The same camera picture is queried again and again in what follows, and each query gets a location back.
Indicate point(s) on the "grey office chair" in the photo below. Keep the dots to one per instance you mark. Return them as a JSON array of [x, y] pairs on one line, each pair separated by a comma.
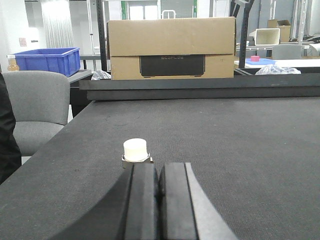
[[40, 103]]

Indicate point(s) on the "pink block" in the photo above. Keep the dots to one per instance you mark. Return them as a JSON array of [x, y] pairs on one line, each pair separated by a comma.
[[254, 58]]

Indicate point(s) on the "black conveyor side rail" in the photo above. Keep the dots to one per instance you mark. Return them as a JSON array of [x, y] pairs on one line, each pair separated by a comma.
[[240, 86]]

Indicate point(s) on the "blue plastic crate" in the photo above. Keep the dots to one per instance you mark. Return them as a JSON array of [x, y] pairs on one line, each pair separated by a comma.
[[65, 61]]

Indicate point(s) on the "clear plastic bag right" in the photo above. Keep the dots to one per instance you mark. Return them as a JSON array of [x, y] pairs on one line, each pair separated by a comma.
[[273, 69]]

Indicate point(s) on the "light blue tray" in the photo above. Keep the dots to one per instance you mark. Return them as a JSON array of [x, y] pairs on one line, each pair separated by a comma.
[[261, 61]]

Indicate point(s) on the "black shelf upright post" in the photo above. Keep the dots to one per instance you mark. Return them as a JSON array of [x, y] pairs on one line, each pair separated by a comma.
[[101, 33], [247, 5]]

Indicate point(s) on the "small cardboard box background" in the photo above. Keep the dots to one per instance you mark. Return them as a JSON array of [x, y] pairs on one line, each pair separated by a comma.
[[284, 26]]

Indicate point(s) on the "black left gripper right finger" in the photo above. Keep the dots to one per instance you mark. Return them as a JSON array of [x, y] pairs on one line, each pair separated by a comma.
[[186, 211]]

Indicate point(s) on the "clear plastic bag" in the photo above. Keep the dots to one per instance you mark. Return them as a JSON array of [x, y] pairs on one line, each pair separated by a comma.
[[100, 75], [273, 69]]

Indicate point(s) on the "orange liquid bottle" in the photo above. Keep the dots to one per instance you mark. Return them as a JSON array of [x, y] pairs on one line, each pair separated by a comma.
[[12, 63]]

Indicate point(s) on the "person in black clothing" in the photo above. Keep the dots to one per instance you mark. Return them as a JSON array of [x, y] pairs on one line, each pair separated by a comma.
[[10, 154]]

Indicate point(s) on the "white capped metal valve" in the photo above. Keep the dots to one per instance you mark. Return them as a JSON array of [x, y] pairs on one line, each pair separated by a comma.
[[135, 152]]

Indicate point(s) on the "clear plastic bag left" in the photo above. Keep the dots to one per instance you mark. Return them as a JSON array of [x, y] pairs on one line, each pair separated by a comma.
[[100, 75]]

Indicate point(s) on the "white open bin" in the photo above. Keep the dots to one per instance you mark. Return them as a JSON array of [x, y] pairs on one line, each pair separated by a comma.
[[267, 36]]

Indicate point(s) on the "large cardboard box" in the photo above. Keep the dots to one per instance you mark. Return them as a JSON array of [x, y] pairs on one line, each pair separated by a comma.
[[177, 48]]

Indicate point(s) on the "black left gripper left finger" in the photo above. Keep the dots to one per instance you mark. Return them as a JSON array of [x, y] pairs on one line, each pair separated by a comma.
[[128, 211]]

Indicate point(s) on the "black shelf upright post right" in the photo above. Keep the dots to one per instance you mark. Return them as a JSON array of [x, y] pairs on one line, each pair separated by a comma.
[[247, 5]]

